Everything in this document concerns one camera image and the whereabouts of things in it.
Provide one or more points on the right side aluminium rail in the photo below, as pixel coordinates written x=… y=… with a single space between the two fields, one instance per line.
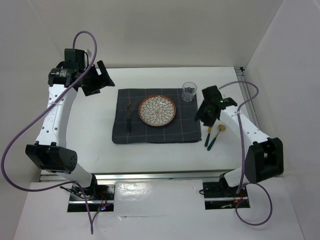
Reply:
x=247 y=91

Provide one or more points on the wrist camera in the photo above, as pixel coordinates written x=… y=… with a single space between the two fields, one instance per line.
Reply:
x=74 y=58
x=211 y=94

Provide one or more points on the gold knife green handle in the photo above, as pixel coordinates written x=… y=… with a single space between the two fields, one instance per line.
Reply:
x=208 y=137

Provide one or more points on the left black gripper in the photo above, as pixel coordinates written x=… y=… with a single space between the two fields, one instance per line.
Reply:
x=101 y=81

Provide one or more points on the dark grey checked cloth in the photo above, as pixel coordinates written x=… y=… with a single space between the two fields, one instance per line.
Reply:
x=182 y=129

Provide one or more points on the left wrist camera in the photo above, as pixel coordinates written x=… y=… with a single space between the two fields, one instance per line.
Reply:
x=74 y=58

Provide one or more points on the aluminium rail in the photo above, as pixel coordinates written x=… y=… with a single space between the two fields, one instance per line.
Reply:
x=162 y=175
x=247 y=91

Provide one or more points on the gold spoon green handle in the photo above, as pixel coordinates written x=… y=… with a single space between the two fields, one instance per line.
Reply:
x=221 y=128

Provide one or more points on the gold fork green handle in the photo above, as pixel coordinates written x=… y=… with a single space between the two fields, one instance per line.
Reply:
x=129 y=128

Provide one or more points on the clear drinking glass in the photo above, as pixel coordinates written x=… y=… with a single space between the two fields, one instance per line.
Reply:
x=189 y=90

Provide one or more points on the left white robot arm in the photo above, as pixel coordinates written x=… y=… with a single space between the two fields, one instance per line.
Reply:
x=50 y=152

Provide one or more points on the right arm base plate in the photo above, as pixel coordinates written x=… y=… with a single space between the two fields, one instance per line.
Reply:
x=216 y=199

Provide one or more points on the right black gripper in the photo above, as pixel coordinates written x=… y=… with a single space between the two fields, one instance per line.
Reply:
x=208 y=122

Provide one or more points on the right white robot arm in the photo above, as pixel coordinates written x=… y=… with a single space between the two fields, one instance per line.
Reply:
x=262 y=157

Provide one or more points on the front aluminium rail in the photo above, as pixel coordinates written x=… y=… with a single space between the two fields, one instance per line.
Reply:
x=162 y=175

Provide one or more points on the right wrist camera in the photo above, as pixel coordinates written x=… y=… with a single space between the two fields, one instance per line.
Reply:
x=211 y=94

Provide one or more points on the floral plate brown rim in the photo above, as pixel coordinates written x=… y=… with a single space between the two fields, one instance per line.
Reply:
x=157 y=110

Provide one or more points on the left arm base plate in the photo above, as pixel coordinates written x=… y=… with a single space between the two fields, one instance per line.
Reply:
x=103 y=199

